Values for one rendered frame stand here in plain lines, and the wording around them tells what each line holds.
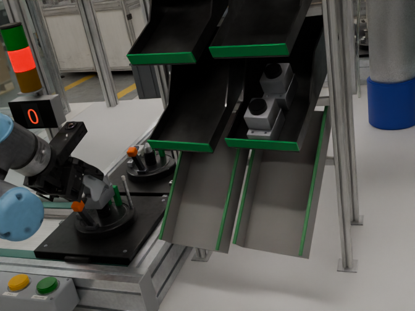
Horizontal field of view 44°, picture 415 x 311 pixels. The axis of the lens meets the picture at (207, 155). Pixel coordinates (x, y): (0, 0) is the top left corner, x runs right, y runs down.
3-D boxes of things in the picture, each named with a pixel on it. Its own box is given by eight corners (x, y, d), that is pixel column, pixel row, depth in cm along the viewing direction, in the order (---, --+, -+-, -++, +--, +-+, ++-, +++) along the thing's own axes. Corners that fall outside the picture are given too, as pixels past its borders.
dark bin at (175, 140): (213, 153, 88) (197, 125, 83) (152, 149, 95) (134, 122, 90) (263, 45, 103) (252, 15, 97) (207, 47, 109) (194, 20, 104)
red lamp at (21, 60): (26, 71, 117) (20, 50, 114) (9, 73, 118) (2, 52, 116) (39, 65, 121) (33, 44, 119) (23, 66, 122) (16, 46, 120)
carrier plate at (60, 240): (131, 266, 103) (128, 257, 102) (35, 258, 112) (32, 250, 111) (175, 203, 123) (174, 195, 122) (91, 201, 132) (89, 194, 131)
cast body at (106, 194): (101, 210, 111) (92, 181, 108) (84, 209, 113) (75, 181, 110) (119, 190, 118) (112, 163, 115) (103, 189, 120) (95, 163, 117)
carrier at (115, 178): (178, 200, 124) (167, 154, 119) (94, 198, 133) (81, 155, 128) (209, 155, 145) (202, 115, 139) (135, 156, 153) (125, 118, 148)
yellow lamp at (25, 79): (33, 92, 119) (26, 72, 117) (16, 93, 120) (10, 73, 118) (46, 85, 123) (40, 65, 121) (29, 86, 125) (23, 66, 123)
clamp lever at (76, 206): (94, 228, 110) (78, 207, 105) (86, 228, 111) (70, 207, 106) (100, 214, 112) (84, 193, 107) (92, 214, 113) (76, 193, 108)
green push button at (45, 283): (51, 298, 98) (48, 290, 97) (34, 296, 99) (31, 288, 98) (63, 284, 101) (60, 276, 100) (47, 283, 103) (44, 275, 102)
